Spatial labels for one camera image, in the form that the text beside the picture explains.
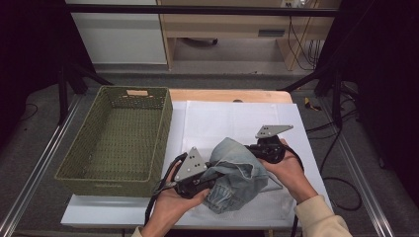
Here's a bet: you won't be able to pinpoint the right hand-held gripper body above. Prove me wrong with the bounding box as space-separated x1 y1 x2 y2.
253 124 294 164

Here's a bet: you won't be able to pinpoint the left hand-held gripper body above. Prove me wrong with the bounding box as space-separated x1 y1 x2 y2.
173 146 217 199

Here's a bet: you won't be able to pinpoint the light blue denim jeans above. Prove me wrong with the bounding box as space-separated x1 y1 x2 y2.
200 136 270 215

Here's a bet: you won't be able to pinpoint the white mesh laundry bag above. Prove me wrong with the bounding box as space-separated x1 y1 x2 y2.
182 100 296 222

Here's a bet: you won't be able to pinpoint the green woven basket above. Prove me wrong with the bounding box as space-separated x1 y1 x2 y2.
53 85 174 198

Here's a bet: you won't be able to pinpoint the person's right hand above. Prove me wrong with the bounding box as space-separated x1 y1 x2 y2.
259 137 319 205

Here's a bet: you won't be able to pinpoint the person's left hand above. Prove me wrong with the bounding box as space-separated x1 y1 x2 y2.
143 173 211 232

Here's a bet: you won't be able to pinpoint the white board sheet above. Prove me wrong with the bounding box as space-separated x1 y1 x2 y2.
60 100 334 231

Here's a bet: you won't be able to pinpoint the yellow and black tool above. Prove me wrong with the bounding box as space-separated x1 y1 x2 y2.
302 97 323 113

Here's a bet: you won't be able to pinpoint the black metal stand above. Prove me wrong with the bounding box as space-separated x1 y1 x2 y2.
56 58 114 126
279 61 344 130

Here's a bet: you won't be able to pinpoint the grey desk label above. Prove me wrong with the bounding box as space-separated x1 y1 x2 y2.
257 29 287 38

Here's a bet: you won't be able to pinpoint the light wooden desk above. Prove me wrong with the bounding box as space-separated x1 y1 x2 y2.
156 0 342 72

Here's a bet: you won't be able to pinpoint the dark curtain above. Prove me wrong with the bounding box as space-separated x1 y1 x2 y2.
0 0 97 147
324 0 419 202

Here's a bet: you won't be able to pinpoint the white cabinet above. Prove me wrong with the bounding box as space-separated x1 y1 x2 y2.
65 0 168 65

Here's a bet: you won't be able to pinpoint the white power strip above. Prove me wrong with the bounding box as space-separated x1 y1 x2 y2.
280 0 309 9

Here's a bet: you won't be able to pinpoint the left hand-held gripper cable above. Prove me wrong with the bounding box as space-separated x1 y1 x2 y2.
143 151 189 229

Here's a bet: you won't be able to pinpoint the hand-held gripper cable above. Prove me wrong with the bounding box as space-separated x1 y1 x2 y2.
143 151 189 229
279 143 364 237

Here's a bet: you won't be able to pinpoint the right hand-held gripper cable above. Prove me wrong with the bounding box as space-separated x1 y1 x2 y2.
279 143 364 237

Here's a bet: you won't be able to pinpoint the hanging black cable bundle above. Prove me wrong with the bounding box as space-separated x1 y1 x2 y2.
288 15 326 72

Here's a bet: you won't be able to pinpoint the aluminium rail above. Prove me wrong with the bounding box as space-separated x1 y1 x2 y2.
316 98 397 237
0 94 84 237

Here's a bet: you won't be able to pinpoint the black horizontal frame bar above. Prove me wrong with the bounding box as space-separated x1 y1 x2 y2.
65 4 341 18

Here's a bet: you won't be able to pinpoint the thin black floor cable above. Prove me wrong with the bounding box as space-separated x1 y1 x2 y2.
15 102 40 123

